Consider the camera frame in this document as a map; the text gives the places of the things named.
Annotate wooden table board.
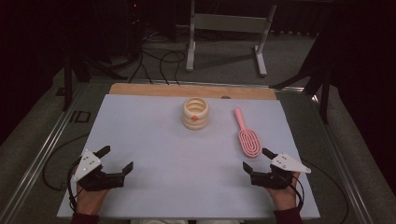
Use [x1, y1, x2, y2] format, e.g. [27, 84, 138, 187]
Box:
[108, 82, 278, 101]

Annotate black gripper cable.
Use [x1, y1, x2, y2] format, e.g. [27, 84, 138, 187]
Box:
[288, 175, 305, 211]
[66, 158, 84, 213]

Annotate person's right hand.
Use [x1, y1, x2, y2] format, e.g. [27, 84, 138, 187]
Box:
[267, 173, 302, 213]

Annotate grey metal stand frame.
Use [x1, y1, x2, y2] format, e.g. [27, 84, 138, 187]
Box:
[185, 0, 277, 77]

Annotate person's left hand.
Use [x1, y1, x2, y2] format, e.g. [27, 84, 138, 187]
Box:
[75, 186, 110, 216]

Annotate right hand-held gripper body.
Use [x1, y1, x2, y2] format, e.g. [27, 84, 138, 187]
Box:
[250, 152, 312, 190]

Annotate cream ribbed round holder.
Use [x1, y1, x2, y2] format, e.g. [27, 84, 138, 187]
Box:
[181, 96, 210, 131]

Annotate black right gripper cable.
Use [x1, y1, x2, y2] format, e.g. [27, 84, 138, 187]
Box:
[288, 175, 305, 211]

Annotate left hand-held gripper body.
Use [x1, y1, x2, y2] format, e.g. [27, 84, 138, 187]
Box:
[73, 148, 125, 192]

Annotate black floor cables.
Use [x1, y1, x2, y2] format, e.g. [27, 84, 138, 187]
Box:
[128, 29, 187, 86]

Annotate black tripod stand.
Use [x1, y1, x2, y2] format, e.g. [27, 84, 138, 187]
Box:
[269, 27, 332, 125]
[55, 46, 129, 112]

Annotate pink hairbrush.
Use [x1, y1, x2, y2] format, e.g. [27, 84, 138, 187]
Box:
[233, 107, 263, 159]

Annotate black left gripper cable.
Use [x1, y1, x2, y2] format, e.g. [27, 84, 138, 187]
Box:
[66, 158, 84, 213]

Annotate metal floor rail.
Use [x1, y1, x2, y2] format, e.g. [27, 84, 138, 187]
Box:
[0, 82, 90, 224]
[311, 92, 378, 224]

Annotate black cable on floor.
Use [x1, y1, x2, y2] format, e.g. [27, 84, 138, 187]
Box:
[41, 133, 91, 192]
[300, 158, 350, 224]

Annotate white table mat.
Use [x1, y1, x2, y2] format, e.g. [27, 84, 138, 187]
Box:
[56, 93, 321, 220]

